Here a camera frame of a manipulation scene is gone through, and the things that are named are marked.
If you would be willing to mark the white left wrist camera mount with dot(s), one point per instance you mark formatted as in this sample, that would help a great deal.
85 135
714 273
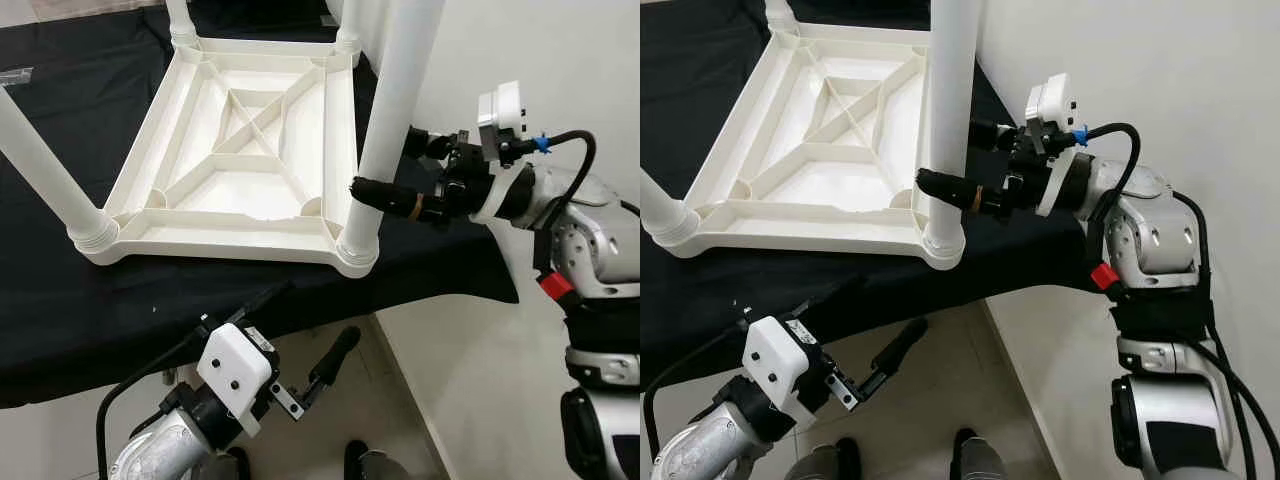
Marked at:
235 365
780 360

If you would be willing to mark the yellow rubber band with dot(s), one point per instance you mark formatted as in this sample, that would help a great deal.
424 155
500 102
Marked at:
975 198

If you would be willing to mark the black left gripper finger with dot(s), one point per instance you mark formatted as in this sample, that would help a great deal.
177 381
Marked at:
815 300
255 305
897 355
335 362

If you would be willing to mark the black table cloth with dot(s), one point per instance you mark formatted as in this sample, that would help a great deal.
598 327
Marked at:
200 300
800 290

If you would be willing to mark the clear plastic wrap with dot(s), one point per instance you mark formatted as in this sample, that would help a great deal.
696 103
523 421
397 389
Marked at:
15 75

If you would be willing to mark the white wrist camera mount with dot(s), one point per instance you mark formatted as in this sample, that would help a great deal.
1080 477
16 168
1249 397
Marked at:
1050 100
500 105
235 365
780 360

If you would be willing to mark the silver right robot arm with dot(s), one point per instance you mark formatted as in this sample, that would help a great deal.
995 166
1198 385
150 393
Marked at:
590 240
1150 240

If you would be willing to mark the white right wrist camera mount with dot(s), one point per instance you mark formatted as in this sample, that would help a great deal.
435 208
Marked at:
1050 100
500 105

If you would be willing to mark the white plastic table top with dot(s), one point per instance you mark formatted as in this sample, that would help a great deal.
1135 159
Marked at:
240 190
830 180

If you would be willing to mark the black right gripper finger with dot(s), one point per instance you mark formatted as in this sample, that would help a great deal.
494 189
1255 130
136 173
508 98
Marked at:
395 200
955 190
432 143
993 134

